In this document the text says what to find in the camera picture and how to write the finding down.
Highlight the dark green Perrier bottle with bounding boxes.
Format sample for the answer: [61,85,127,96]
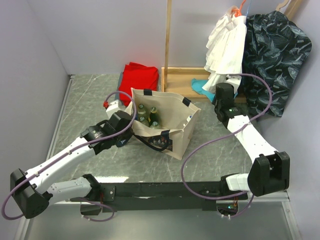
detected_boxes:
[148,106,159,125]

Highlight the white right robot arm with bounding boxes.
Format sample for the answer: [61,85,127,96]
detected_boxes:
[212,82,290,199]

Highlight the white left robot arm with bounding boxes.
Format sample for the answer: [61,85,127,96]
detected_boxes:
[10,110,135,219]

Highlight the clear glass bottle green cap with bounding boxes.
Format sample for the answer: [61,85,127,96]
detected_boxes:
[137,103,148,117]

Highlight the grey folded cloth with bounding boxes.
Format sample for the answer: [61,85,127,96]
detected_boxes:
[114,71,125,103]

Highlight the red folded cloth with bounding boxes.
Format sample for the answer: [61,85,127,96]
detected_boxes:
[118,62,159,96]

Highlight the wooden clothes rack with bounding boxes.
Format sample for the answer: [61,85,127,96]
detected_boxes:
[161,0,247,103]

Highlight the teal cloth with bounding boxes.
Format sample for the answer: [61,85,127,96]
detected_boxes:
[191,78,215,102]

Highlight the white hanging shirt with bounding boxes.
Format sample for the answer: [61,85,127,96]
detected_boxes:
[202,6,247,93]

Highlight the orange clothes hanger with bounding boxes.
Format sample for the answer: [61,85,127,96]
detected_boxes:
[231,0,246,17]

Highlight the dark leaf print shirt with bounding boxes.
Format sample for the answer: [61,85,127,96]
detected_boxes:
[242,11,312,117]

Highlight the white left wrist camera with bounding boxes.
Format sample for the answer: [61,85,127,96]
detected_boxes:
[103,99,125,119]

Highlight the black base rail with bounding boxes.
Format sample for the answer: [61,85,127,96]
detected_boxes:
[80,181,240,216]

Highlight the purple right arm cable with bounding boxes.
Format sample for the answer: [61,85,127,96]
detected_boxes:
[180,73,274,201]

